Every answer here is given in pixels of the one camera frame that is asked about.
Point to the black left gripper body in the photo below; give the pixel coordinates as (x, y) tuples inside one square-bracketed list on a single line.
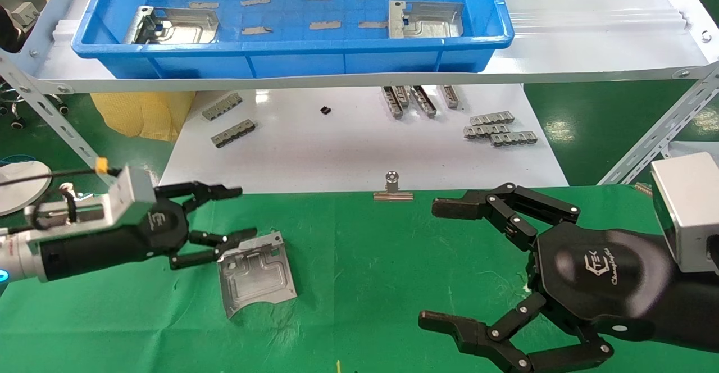
[(112, 246)]

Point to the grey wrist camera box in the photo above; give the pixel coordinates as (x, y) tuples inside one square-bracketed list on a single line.
[(691, 210), (135, 193)]

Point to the grey metal connector strip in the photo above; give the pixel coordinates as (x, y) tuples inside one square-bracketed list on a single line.
[(233, 134), (514, 139), (222, 107), (402, 95), (484, 131), (492, 118), (392, 103), (450, 96), (422, 101)]

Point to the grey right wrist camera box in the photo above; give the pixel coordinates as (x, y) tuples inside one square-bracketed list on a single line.
[(691, 210)]

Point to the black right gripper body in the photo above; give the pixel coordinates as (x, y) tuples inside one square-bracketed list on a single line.
[(601, 272)]

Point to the small grey box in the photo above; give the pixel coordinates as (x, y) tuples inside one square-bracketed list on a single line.
[(25, 13)]

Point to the yellow fabric cover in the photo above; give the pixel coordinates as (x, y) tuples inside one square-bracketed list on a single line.
[(140, 114)]

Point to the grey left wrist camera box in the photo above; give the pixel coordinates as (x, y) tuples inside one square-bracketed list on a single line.
[(135, 193)]

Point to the green table cloth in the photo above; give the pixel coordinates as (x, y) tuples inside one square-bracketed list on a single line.
[(365, 277)]

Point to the black office chair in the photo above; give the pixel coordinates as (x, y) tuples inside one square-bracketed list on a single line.
[(14, 109)]

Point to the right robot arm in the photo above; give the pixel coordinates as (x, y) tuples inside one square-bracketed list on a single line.
[(696, 317)]

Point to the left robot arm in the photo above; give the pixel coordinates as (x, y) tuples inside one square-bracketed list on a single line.
[(19, 258)]

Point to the stamped metal bracket part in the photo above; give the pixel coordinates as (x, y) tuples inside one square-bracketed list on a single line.
[(258, 277), (180, 30), (427, 24)]

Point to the white corrugated plastic sheet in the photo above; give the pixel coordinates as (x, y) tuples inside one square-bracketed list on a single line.
[(70, 13), (590, 2)]

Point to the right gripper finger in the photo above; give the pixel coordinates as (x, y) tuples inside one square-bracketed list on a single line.
[(460, 207), (449, 328)]

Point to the silver binder clip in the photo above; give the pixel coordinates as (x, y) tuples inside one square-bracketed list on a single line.
[(66, 186), (393, 195)]

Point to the white perforated rack post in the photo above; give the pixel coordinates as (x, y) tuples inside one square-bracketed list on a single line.
[(67, 131), (657, 131)]

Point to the blue plastic tray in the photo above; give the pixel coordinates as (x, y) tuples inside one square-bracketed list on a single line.
[(281, 64)]

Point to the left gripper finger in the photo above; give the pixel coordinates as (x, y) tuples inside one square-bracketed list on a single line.
[(208, 190), (236, 238)]

